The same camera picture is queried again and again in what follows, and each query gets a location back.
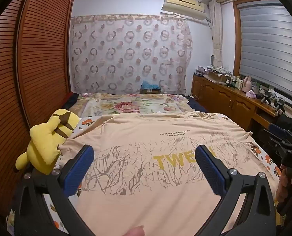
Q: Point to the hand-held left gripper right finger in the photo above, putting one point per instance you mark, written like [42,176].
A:
[209,172]

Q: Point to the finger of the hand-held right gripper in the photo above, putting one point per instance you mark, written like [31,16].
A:
[278,128]
[288,147]

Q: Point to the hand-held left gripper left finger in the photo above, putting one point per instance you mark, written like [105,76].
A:
[79,174]

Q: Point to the beige printed t-shirt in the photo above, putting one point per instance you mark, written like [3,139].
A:
[141,201]

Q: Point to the person's right hand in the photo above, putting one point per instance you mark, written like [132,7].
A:
[282,184]

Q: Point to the person's left hand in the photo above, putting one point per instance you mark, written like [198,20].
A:
[136,231]

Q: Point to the pink tissue pack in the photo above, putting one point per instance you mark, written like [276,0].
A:
[250,95]

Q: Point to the yellow plush toy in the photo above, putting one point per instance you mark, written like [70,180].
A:
[41,142]

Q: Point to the orange fruit print bedsheet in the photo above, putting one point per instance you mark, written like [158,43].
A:
[87,123]

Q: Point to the pink rabbit-ear bottle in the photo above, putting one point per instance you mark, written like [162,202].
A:
[247,84]

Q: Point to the wooden sideboard cabinet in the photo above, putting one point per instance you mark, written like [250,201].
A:
[224,98]

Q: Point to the row of cosmetic bottles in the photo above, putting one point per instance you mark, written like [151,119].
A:
[236,82]

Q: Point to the navy blue blanket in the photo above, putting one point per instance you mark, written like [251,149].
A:
[195,104]

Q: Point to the grey window blind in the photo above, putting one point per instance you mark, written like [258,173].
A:
[271,49]

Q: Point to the open cardboard box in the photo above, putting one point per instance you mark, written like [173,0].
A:
[217,77]

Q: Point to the floral blanket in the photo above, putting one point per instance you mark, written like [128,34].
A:
[126,105]

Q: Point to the small oval mirror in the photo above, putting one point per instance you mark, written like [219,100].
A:
[213,60]

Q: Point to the pile of small boxes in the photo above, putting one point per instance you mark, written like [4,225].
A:
[201,70]

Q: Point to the small cardboard box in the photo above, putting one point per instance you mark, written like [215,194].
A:
[150,91]

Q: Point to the blue plastic bag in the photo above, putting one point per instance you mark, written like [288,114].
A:
[149,84]

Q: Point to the white wrapped air conditioner pipe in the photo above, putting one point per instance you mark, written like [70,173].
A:
[215,29]

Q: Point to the wooden louvred wardrobe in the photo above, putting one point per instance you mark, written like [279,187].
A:
[42,54]

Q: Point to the wooden window frame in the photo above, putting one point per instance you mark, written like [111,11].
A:
[236,41]

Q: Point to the wall air conditioner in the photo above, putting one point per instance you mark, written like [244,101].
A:
[182,7]

